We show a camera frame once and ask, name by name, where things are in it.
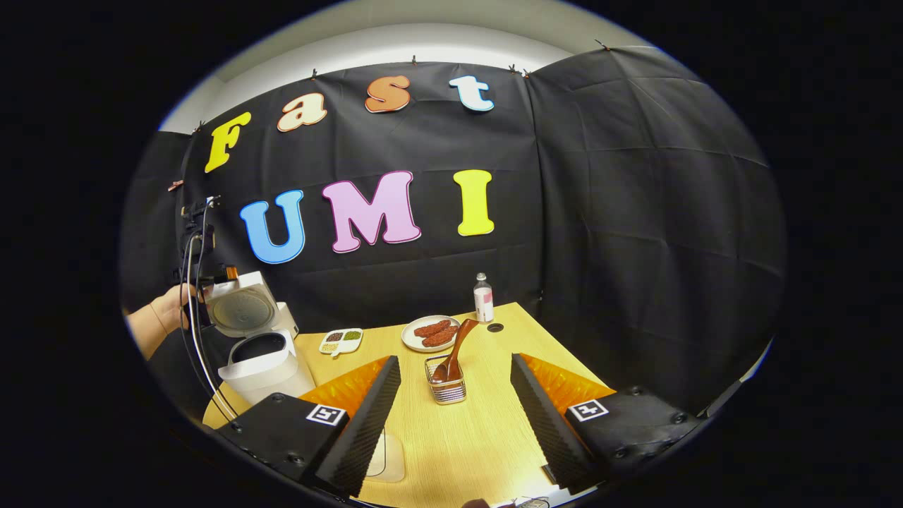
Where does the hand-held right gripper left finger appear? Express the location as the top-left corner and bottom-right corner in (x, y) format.
(219, 355), (401, 498)

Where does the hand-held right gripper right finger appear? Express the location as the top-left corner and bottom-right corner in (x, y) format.
(509, 353), (699, 495)

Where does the wire chopstick holder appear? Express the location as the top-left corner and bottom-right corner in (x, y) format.
(425, 354), (468, 406)

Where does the white rice cooker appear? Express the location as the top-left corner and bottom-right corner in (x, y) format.
(205, 271), (316, 404)

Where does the brown wooden spoon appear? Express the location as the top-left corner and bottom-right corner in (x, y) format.
(432, 318), (479, 384)

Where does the white divided dish of beans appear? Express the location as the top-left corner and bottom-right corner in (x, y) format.
(319, 327), (364, 358)

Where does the white round plate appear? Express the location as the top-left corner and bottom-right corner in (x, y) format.
(401, 315), (463, 353)

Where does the clear bottle with pink label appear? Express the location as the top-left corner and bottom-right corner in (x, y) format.
(473, 272), (495, 323)

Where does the black backdrop cloth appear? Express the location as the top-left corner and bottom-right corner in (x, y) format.
(120, 46), (787, 424)

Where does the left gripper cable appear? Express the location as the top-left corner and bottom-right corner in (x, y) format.
(180, 212), (238, 422)

